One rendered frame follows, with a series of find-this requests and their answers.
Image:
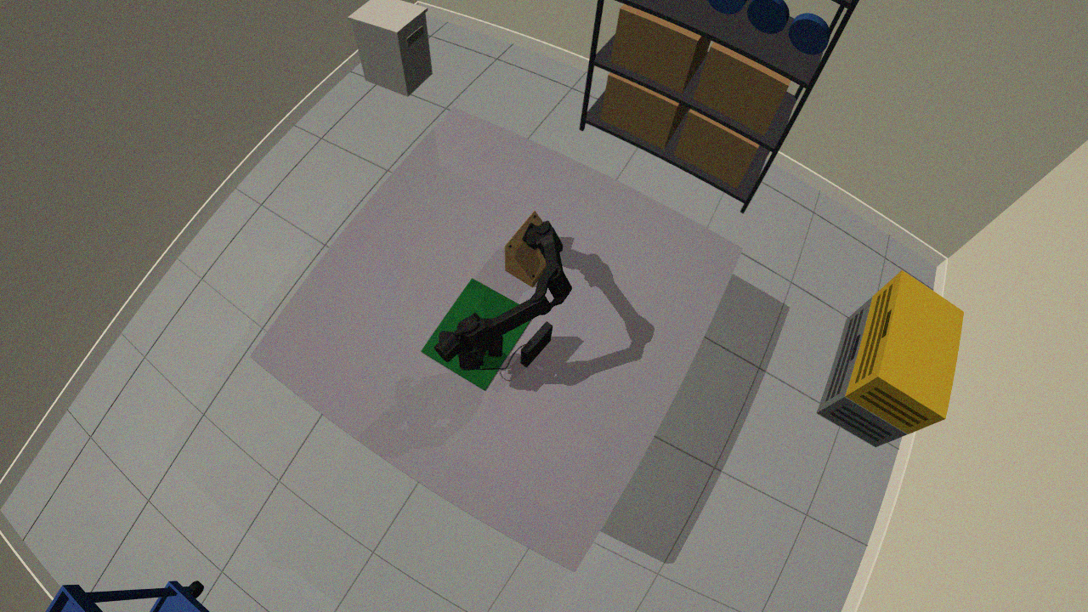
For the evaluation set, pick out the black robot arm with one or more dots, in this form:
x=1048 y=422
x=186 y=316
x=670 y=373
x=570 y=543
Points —
x=475 y=334

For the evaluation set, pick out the black computer fan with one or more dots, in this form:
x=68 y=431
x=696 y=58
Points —
x=536 y=344

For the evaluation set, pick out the green circuit board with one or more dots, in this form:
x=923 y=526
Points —
x=488 y=304

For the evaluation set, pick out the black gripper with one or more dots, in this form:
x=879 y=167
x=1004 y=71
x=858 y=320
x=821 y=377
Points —
x=495 y=350

